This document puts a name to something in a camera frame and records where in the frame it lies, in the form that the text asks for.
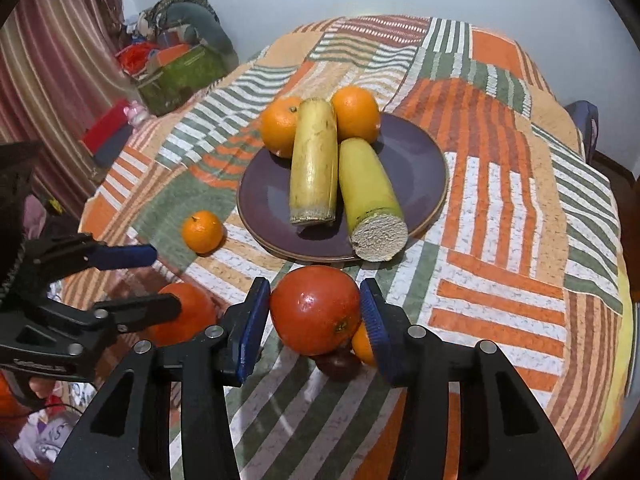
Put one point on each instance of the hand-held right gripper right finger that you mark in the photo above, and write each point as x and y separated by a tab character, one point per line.
375	330

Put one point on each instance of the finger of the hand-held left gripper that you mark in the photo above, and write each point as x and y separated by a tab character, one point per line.
125	256
150	307

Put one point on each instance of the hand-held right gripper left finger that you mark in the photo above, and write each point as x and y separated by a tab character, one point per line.
252	325

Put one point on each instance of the small tangerine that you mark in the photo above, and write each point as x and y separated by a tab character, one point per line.
362	344
202	231

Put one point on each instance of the red tomato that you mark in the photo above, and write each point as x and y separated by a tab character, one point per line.
315	310
192	310

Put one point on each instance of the purple plate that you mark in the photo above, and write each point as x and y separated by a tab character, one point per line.
415	180

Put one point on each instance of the large orange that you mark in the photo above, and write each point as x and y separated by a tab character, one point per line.
280	127
356	114

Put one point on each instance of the person's left hand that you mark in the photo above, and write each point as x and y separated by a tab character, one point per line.
42	388

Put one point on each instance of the printed white cloth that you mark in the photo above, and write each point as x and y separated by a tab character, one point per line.
47	437

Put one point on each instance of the red flat case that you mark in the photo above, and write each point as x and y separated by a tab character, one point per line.
107	125

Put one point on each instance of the pink cloth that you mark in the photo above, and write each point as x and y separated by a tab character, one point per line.
136	112

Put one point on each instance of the striped patchwork blanket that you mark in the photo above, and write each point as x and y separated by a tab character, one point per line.
500	220

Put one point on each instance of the green storage box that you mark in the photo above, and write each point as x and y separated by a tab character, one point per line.
182	77

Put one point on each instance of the red bag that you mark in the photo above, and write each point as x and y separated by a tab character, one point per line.
135	57

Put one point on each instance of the striped curtain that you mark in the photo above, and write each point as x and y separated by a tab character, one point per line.
55	60

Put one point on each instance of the orange box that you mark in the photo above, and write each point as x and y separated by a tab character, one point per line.
175	52

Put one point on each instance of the yellow bed sheet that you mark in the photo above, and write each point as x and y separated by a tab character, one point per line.
617	360

